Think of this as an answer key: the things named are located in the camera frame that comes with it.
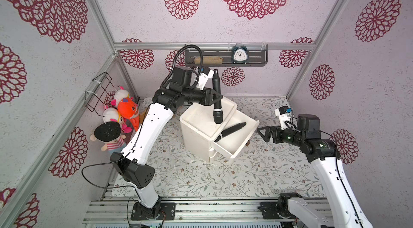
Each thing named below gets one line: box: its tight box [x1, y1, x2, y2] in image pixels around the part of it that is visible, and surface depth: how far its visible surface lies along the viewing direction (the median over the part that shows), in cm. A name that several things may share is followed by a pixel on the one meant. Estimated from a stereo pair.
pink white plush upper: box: [110, 86, 134, 108], surface depth 97 cm
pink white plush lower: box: [102, 107, 133, 134], surface depth 87 cm
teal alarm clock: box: [231, 43, 249, 65], surface depth 92 cm
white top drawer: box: [212, 109, 260, 164], surface depth 82 cm
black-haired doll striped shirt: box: [89, 121, 127, 155], surface depth 77 cm
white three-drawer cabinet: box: [179, 96, 255, 163], surface depth 80 cm
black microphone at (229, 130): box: [215, 122, 247, 143], surface depth 84 cm
